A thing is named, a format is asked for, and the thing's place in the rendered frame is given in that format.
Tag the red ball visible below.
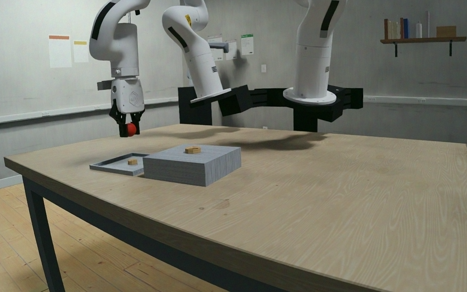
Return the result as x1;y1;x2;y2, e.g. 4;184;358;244
126;123;136;137

